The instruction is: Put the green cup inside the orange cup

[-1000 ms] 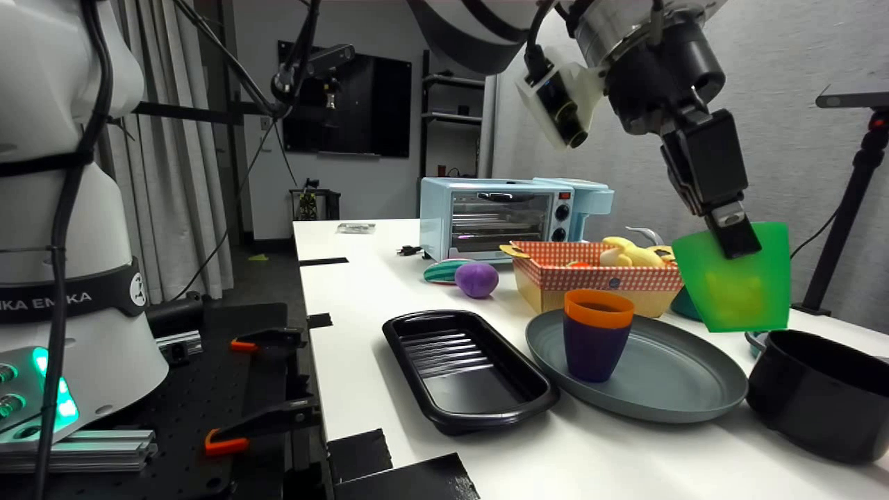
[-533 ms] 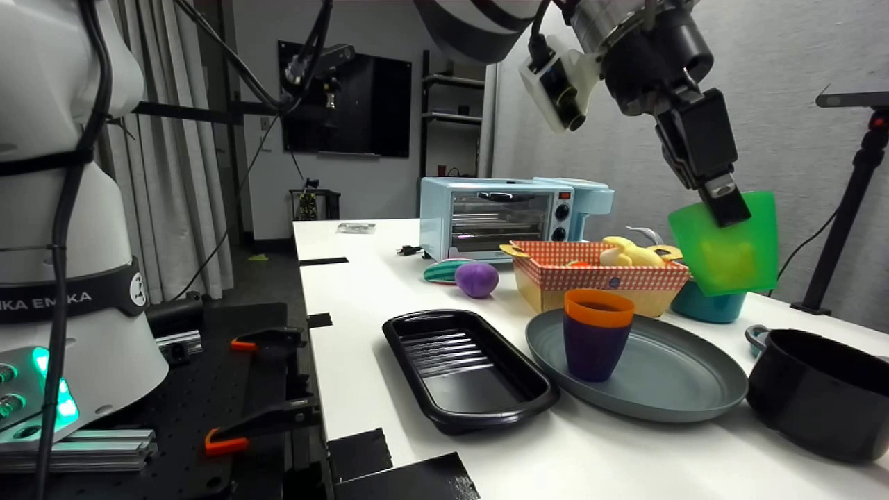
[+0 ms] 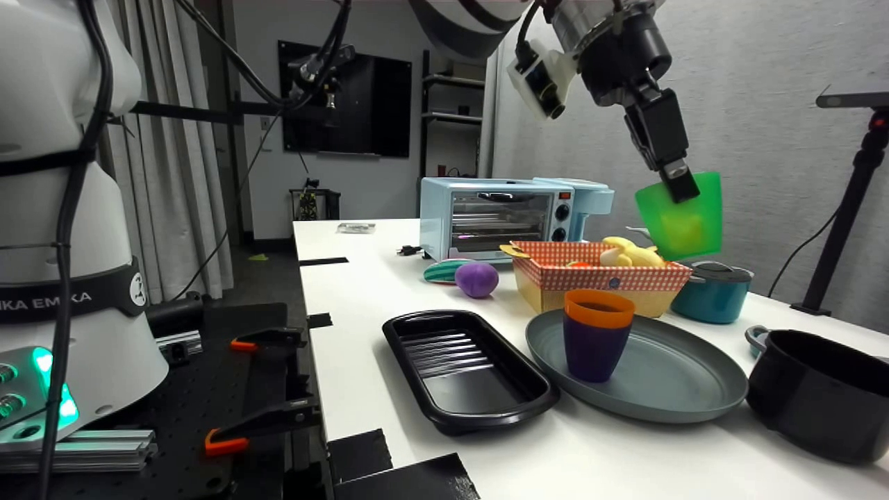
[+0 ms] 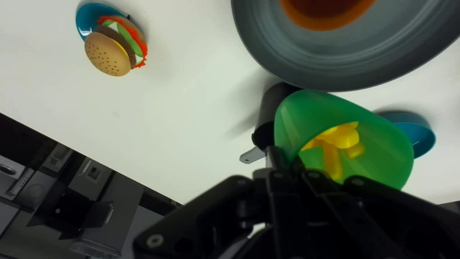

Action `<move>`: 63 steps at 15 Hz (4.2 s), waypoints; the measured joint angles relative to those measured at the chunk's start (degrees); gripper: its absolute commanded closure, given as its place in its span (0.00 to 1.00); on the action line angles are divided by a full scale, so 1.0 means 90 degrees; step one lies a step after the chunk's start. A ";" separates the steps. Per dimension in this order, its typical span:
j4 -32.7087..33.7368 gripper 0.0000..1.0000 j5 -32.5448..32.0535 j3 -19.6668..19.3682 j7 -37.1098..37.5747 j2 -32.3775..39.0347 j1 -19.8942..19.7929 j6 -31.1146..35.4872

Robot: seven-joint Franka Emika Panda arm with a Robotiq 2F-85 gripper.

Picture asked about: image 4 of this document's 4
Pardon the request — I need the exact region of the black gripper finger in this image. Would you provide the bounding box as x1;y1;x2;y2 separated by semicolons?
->
265;144;291;180

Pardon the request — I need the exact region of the green translucent plastic cup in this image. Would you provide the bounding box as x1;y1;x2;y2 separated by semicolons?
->
272;89;416;191

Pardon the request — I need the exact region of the orange plastic cup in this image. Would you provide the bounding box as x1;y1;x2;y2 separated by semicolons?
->
279;0;379;33

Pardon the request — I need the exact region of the grey oval plate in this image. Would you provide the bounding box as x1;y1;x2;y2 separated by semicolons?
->
231;0;460;93

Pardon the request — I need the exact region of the teal pot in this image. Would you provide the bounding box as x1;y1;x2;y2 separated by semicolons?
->
376;109;438;159

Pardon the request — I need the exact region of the toy burger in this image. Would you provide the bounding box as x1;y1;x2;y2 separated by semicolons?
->
84;14;150;77

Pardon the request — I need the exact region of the small blue dish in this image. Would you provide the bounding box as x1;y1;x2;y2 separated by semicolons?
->
75;1;141;41

